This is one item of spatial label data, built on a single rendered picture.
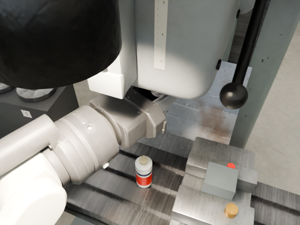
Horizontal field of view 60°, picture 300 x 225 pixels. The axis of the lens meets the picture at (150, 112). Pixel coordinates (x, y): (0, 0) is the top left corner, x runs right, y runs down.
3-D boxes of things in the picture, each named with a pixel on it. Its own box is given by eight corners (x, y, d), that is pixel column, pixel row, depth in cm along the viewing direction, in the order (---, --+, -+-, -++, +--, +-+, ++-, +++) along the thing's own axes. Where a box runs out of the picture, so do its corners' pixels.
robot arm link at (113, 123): (168, 102, 36) (100, 153, 29) (165, 145, 42) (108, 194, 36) (109, 64, 42) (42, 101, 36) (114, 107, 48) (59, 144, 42)
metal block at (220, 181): (228, 206, 53) (235, 192, 49) (199, 197, 54) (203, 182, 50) (231, 184, 56) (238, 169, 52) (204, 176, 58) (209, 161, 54)
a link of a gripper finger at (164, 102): (172, 100, 45) (147, 118, 42) (174, 85, 43) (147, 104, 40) (180, 104, 44) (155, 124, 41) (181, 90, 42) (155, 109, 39)
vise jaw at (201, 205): (246, 246, 49) (252, 239, 46) (170, 218, 52) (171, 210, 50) (249, 216, 53) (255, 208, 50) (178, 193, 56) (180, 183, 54)
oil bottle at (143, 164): (148, 190, 64) (148, 166, 56) (133, 185, 65) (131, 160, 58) (154, 177, 67) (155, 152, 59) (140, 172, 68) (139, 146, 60)
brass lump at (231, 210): (235, 220, 48) (237, 216, 47) (223, 216, 49) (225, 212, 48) (236, 209, 50) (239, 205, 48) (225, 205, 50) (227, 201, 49)
